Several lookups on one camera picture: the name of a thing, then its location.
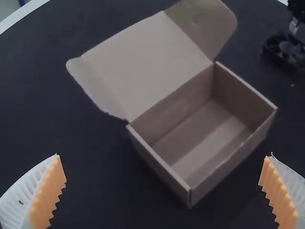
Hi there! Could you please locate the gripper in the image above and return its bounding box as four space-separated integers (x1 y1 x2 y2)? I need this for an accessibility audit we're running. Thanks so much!
287 0 305 33

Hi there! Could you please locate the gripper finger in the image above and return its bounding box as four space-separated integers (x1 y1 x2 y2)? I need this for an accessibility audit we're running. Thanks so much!
258 151 305 229
0 152 68 229

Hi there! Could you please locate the black square fan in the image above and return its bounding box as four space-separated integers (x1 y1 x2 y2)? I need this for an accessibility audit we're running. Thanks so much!
261 33 305 70

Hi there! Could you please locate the cardboard box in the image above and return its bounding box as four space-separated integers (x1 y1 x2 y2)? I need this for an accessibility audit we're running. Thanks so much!
66 0 278 210

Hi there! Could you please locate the black mat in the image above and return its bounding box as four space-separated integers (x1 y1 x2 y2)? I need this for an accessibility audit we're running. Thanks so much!
0 0 305 229

